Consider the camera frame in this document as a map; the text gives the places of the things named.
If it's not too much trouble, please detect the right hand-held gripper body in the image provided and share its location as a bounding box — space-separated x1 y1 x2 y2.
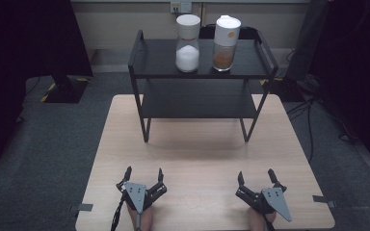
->
257 187 293 223

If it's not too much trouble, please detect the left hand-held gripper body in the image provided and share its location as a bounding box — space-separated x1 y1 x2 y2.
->
121 181 154 215

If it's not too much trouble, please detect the black metal shelf rack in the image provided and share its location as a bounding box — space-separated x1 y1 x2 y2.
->
127 29 279 144

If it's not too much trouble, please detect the salt shaker jar white lid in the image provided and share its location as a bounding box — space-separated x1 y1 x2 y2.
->
174 13 202 74

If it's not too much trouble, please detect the brown spice jar white lid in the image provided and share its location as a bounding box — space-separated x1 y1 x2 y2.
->
212 14 242 72

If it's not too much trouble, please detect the person's right hand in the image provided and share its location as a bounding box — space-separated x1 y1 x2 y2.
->
248 207 278 231

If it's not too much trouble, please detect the person's left hand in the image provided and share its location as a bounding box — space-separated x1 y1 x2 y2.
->
126 202 154 231

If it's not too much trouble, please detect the grey tape strip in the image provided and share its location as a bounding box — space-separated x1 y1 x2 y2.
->
68 202 94 213
312 194 337 209

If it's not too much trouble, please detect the black floor stand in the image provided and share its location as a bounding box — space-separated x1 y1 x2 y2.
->
262 76 306 103
40 72 92 105

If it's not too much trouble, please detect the dark curtain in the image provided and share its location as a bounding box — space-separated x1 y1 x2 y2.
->
311 0 370 179
0 0 94 175

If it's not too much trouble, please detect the dark grey hanging cloth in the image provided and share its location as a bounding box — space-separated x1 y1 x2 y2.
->
285 0 331 83

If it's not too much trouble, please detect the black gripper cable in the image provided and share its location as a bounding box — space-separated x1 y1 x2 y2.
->
262 214 276 231
110 192 126 231

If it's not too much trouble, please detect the black floor cable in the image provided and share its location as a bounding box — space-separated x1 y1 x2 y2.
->
287 95 356 143

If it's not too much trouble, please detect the white wall socket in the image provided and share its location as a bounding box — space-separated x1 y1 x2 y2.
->
170 0 193 14

